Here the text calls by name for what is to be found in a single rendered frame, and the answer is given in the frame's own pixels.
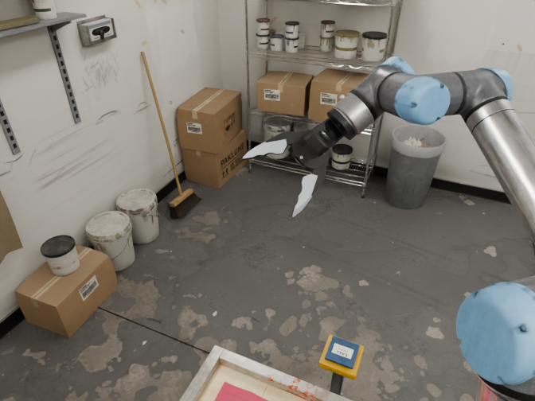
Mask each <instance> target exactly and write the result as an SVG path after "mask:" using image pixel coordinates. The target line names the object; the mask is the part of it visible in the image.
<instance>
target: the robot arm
mask: <svg viewBox="0 0 535 401"><path fill-rule="evenodd" d="M512 82H513V79H512V77H511V75H510V74H509V73H508V72H507V71H505V70H503V69H500V68H477V69H475V70H468V71H460V72H441V73H433V74H425V75H416V74H415V72H414V71H413V69H412V67H411V66H410V65H409V64H408V63H407V62H406V61H405V60H402V59H401V58H400V57H398V56H392V57H390V58H388V59H387V60H386V61H385V62H384V63H383V64H380V65H378V66H377V67H376V68H375V69H374V71H373V72H371V73H370V74H369V75H368V76H367V77H366V78H364V79H363V81H362V82H360V83H359V84H358V85H357V86H356V87H355V88H354V89H352V90H351V91H350V92H349V93H348V94H347V95H346V97H345V96H344V95H340V96H339V99H340V101H339V102H338V103H336V104H335V105H334V108H332V109H331V110H329V111H328V112H327V115H328V117H329V118H328V119H327V120H325V121H323V122H322V123H320V124H318V125H317V126H316V127H314V128H313V129H312V130H309V129H307V130H306V131H304V130H302V131H298V132H294V131H287V132H283V133H280V134H277V135H276V136H274V137H273V138H270V139H268V140H267V141H266V142H263V143H261V144H259V145H258V146H256V147H254V148H253V149H251V150H249V151H248V152H247V153H246V154H245V155H244V156H243V160H247V159H253V158H255V157H258V156H266V155H267V154H275V155H280V154H283V153H284V151H285V150H286V148H288V147H289V145H291V144H292V146H291V147H290V148H289V149H288V151H289V152H290V153H291V156H292V157H295V159H296V160H298V161H299V163H300V164H301V165H302V168H303V169H305V170H306V171H308V170H309V169H313V171H312V172H311V173H310V174H309V175H306V176H304V177H303V179H302V183H301V184H302V191H301V193H300V194H299V195H298V202H297V203H296V205H295V207H294V209H293V213H292V216H293V217H294V216H296V215H297V214H299V213H300V212H301V211H302V210H303V209H304V207H305V206H306V205H307V203H308V202H309V200H310V199H311V198H312V196H313V195H314V194H315V192H316V191H317V190H318V188H319V187H320V185H321V184H322V183H323V181H324V179H325V176H326V166H327V163H328V161H329V159H330V157H331V156H332V155H331V154H330V151H329V150H328V149H329V148H331V147H332V146H333V145H334V144H336V143H337V142H338V141H339V140H340V139H341V138H343V137H344V136H345V137H346V138H347V139H349V140H351V139H352V138H354V137H355V136H356V134H360V133H361V132H362V131H364V130H365V129H366V128H367V127H368V126H370V125H371V124H372V123H373V122H374V121H375V120H376V119H378V118H379V117H380V116H381V115H382V114H383V113H385V112H388V113H389V114H392V115H395V116H397V117H399V118H402V119H403V120H404V121H406V122H409V123H414V124H419V125H431V124H433V123H435V122H436V121H437V120H439V119H441V118H442V117H443V116H448V115H461V116H462V118H463V121H464V122H465V124H466V125H467V127H468V129H469V130H470V132H471V134H472V136H473V137H474V140H475V141H476V142H477V144H478V147H479V148H480V150H481V151H482V153H483V155H484V157H485V159H486V160H487V162H488V164H489V165H490V168H491V169H492V170H493V172H494V175H495V176H496V178H497V179H498V181H499V183H500V185H501V187H502V188H503V190H504V192H505V193H506V195H507V197H508V198H509V200H510V203H511V204H512V205H513V207H514V209H515V211H516V213H517V214H518V216H519V218H520V220H521V222H522V223H523V225H524V226H525V229H526V231H527V232H528V233H529V236H530V237H531V239H532V241H533V242H534V244H535V139H534V137H533V136H532V135H531V133H530V132H529V130H528V128H527V127H526V125H525V124H524V123H523V121H522V120H521V118H520V116H519V114H518V113H517V112H516V110H515V109H514V107H513V105H512V104H511V102H510V100H511V99H512V96H513V93H514V87H513V83H512ZM456 334H457V337H458V338H459V339H460V340H461V342H462V343H461V344H460V345H459V347H460V349H461V351H462V353H463V355H464V357H465V359H466V361H467V363H468V364H469V365H470V366H471V368H472V369H473V370H474V373H475V374H476V376H477V377H478V378H479V381H478V390H477V395H476V400H475V401H535V275H534V276H531V277H528V278H522V279H518V280H514V281H511V282H498V283H495V284H492V285H489V286H487V287H486V288H484V289H481V290H477V291H475V292H474V293H472V294H470V295H469V296H468V297H466V299H465V300H464V301H463V303H462V304H461V306H460V307H459V311H458V314H457V318H456Z"/></svg>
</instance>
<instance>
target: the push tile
mask: <svg viewBox="0 0 535 401"><path fill-rule="evenodd" d="M359 348H360V345H357V344H355V343H353V342H350V341H346V340H344V339H341V338H339V337H335V336H332V339H331V342H330V345H329V348H328V350H327V352H326V356H325V359H326V360H329V361H332V362H334V363H336V364H340V365H342V366H345V367H347V368H351V369H353V366H354V364H355V360H356V358H357V353H358V350H359Z"/></svg>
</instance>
